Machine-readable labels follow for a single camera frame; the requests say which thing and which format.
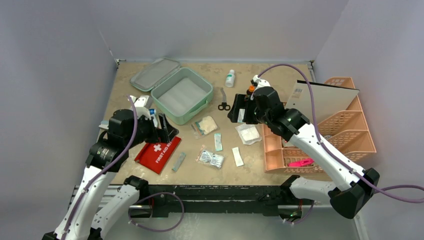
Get purple cable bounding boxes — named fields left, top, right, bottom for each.
left=61, top=95, right=185, bottom=240
left=257, top=63, right=424, bottom=226

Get teal bandage strip packet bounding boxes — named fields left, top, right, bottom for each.
left=214, top=133, right=223, bottom=151

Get clear bag alcohol wipes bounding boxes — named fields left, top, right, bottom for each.
left=195, top=145, right=226, bottom=169

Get white bandage strip packet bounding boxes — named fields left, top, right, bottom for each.
left=232, top=147, right=244, bottom=167

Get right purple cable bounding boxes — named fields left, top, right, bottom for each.
left=257, top=63, right=424, bottom=226

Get mint green storage case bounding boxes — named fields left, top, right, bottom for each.
left=129, top=58, right=214, bottom=125

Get black handled scissors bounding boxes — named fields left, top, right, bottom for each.
left=218, top=87, right=231, bottom=111

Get pink marker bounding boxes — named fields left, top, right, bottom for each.
left=287, top=158, right=314, bottom=168

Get grey green bandage strip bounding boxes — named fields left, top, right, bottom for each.
left=172, top=152, right=186, bottom=172

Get white gauze pad packet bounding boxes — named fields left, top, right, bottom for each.
left=235, top=123, right=262, bottom=146

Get white plastic bottle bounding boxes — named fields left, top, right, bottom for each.
left=224, top=69, right=235, bottom=88

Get blue white tube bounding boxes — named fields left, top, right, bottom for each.
left=149, top=108, right=158, bottom=127

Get red first aid pouch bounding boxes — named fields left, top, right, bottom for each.
left=134, top=136, right=182, bottom=175

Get brown bottle orange cap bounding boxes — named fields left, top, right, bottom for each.
left=246, top=85, right=256, bottom=96

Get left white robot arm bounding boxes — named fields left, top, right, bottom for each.
left=42, top=108, right=179, bottom=240

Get black metal base frame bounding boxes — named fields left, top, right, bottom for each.
left=125, top=177, right=312, bottom=220

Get blue white plastic bag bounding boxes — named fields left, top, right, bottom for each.
left=98, top=120, right=109, bottom=131

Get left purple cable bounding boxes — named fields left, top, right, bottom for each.
left=61, top=95, right=185, bottom=240

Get beige gauze packet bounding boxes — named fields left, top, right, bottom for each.
left=190, top=116, right=218, bottom=137

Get peach plastic organizer basket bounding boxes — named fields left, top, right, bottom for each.
left=262, top=96, right=376, bottom=175

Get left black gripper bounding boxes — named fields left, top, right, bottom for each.
left=125, top=112, right=178, bottom=148

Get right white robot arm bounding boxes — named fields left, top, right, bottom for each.
left=227, top=86, right=380, bottom=219

